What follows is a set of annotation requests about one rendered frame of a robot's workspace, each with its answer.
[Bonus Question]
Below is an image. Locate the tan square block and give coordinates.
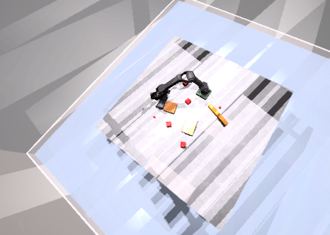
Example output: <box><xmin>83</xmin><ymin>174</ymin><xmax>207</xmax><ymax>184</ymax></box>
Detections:
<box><xmin>181</xmin><ymin>116</ymin><xmax>198</xmax><ymax>136</ymax></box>

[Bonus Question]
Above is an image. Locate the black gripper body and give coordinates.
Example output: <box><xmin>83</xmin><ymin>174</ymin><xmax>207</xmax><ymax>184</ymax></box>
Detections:
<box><xmin>157</xmin><ymin>90</ymin><xmax>171</xmax><ymax>109</ymax></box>

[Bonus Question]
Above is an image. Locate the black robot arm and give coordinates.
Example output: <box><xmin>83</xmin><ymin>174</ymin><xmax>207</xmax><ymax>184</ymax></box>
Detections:
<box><xmin>150</xmin><ymin>71</ymin><xmax>210</xmax><ymax>101</ymax></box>

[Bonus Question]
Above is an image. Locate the orange long bar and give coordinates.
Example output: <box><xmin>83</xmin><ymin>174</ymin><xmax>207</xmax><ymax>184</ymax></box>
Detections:
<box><xmin>208</xmin><ymin>104</ymin><xmax>228</xmax><ymax>126</ymax></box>

